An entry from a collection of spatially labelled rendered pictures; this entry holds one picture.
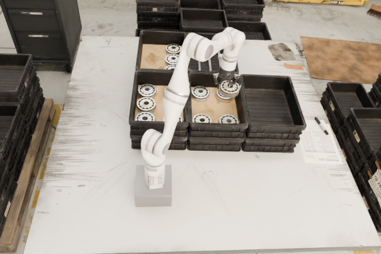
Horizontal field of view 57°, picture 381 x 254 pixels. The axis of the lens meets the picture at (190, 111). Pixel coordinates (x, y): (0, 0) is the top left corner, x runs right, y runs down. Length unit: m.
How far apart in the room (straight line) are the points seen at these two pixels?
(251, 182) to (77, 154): 0.92
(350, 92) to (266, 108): 1.37
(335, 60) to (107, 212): 3.03
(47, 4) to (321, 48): 2.81
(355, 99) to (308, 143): 1.21
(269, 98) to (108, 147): 0.96
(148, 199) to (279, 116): 0.86
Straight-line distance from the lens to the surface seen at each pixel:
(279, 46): 2.75
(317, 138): 2.16
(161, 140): 1.39
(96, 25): 4.11
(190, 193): 1.77
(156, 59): 2.26
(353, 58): 4.21
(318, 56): 4.05
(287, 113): 2.05
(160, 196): 1.65
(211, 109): 1.95
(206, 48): 1.33
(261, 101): 2.07
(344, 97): 3.21
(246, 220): 1.75
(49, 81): 3.46
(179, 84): 1.35
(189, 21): 3.27
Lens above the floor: 2.23
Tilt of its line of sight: 46 degrees down
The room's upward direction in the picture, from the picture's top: 6 degrees clockwise
